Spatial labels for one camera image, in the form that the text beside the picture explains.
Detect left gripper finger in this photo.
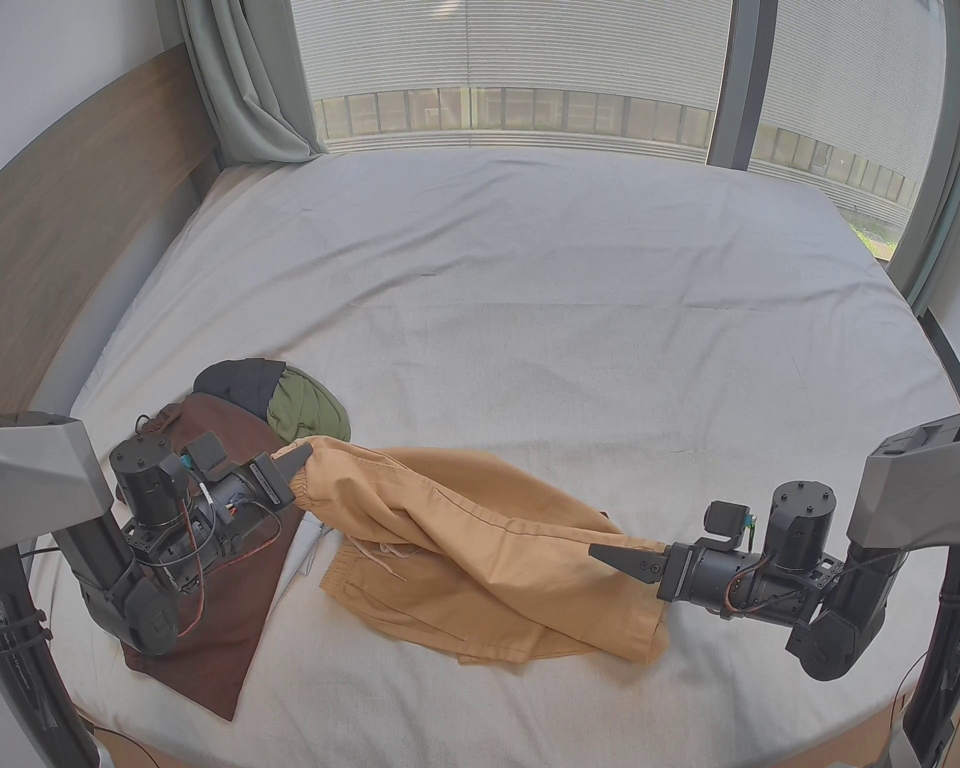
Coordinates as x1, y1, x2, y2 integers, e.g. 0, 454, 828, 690
273, 441, 314, 483

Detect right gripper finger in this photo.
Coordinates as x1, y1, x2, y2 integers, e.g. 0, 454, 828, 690
588, 542, 669, 585

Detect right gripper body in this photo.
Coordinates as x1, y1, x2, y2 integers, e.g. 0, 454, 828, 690
656, 540, 744, 612

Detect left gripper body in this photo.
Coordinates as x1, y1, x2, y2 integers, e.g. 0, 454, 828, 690
207, 452, 295, 538

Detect mustard yellow trousers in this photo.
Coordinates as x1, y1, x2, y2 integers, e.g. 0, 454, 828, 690
288, 435, 671, 667

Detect bed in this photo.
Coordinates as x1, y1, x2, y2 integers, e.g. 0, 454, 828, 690
0, 41, 960, 768

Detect green garment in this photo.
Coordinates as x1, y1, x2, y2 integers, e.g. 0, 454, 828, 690
266, 365, 354, 445

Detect pale grey garment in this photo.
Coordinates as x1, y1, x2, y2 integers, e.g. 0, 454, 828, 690
271, 513, 336, 605

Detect dark blue garment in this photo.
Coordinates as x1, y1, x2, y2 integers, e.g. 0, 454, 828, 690
192, 358, 290, 423

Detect brown garment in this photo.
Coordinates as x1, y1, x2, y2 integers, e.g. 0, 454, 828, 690
122, 393, 303, 723

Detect grey-green curtain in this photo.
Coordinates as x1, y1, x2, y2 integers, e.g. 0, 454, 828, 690
177, 0, 328, 165

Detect window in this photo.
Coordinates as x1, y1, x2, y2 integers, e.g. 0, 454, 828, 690
288, 0, 960, 316

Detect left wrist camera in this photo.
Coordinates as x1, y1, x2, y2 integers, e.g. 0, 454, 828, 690
183, 432, 231, 482

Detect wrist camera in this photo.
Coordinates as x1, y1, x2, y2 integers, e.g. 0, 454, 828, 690
702, 500, 754, 553
183, 432, 231, 482

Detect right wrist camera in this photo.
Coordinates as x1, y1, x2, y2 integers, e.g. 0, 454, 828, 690
702, 500, 754, 553

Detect black cable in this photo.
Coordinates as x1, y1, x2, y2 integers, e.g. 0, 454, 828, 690
90, 721, 165, 768
891, 651, 933, 715

